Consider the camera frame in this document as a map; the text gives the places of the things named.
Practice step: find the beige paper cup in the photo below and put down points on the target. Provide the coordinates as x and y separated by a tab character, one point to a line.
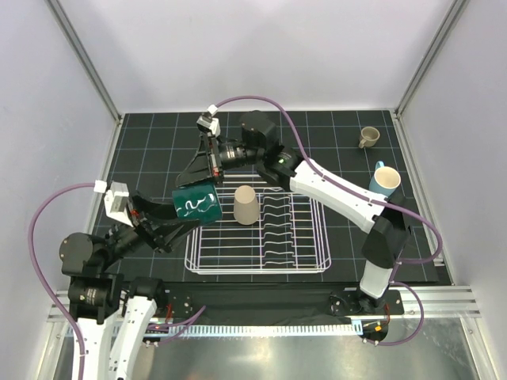
246	207

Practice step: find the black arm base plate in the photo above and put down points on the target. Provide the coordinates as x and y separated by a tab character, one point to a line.
281	300

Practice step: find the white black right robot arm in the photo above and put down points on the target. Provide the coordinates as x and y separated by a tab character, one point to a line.
380	217

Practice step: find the aluminium frame post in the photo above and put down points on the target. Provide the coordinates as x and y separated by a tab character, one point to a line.
83	57
443	32

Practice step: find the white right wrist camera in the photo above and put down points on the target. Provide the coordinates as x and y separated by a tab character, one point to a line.
208	123

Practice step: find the blue mug cream inside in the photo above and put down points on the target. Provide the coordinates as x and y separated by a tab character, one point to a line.
385	179

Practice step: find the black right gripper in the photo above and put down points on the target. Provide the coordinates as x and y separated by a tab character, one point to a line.
206	164

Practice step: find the white wire dish rack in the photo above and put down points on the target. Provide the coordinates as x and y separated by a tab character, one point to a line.
289	238

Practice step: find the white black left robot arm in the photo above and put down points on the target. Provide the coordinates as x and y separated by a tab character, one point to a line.
107	335

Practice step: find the black grid mat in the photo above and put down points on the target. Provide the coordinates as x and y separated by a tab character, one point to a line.
152	149

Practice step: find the dark green mug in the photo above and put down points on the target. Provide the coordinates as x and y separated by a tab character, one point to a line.
199	201

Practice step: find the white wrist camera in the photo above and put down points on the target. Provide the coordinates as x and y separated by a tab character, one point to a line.
115	200
208	123

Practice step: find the aluminium frame post left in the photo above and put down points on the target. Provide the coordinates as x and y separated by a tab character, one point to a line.
83	57

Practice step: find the aluminium frame post right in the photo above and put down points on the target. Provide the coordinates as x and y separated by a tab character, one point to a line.
443	32

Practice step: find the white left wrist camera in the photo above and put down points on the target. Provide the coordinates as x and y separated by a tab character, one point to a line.
115	200

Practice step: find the small beige mug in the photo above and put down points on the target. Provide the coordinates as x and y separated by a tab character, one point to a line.
369	136

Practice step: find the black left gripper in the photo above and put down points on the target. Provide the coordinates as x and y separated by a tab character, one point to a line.
144	213

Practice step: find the perforated metal cable duct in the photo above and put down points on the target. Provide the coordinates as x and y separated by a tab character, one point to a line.
355	328

